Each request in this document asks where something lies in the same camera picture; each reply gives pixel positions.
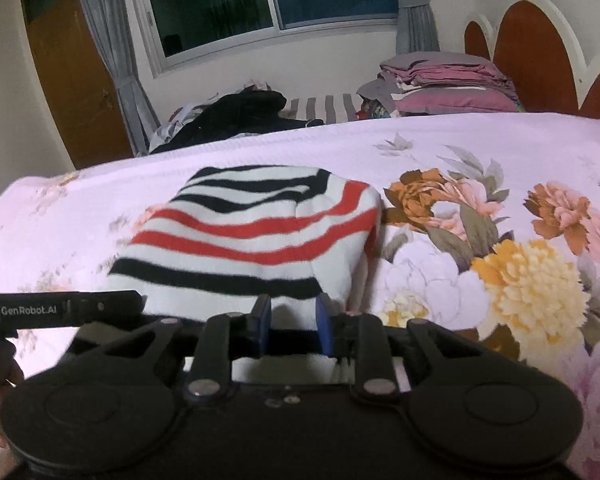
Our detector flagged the white patterned clothes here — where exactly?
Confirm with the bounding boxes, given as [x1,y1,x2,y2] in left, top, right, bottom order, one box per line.
[149,102,206,153]

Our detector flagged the white black red striped shirt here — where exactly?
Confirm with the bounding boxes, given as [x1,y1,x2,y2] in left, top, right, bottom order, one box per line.
[107,165,385,386]

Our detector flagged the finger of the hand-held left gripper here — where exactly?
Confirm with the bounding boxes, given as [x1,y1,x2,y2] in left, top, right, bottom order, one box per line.
[74,290,147,320]

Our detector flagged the pile of black clothes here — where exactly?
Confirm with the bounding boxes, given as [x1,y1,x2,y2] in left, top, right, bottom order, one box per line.
[150,89,326,154]

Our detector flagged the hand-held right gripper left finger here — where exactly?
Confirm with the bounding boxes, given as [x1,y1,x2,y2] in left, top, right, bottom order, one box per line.
[100,294,273,403]

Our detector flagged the pink floral bedsheet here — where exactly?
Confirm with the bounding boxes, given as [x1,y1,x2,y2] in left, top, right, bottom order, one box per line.
[0,110,600,480]

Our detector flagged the stack of pink folded bedding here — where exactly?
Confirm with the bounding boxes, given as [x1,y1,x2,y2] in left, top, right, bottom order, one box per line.
[356,51,525,122]

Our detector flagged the colourful patterned cloth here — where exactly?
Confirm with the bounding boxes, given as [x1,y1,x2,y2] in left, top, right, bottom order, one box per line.
[361,99,393,121]

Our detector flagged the grey curtain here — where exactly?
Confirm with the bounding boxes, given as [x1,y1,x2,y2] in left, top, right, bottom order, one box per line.
[379,0,442,57]
[71,0,162,157]

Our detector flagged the brown wooden door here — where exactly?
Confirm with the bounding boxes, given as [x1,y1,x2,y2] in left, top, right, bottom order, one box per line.
[20,0,135,172]

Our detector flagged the sliding glass window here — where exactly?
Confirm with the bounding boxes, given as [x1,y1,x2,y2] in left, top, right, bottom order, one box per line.
[129,0,402,75]

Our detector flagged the person's left hand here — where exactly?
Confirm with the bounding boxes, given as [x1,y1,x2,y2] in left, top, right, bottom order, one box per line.
[0,336,27,463]

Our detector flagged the white and brown scalloped headboard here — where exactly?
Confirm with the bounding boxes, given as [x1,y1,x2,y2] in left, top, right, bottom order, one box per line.
[462,0,600,124]

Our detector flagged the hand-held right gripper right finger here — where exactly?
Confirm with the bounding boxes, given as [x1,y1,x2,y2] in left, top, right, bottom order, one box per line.
[315,292,483,403]

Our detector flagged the grey white striped cloth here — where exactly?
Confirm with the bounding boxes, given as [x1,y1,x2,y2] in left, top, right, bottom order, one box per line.
[279,92,367,127]

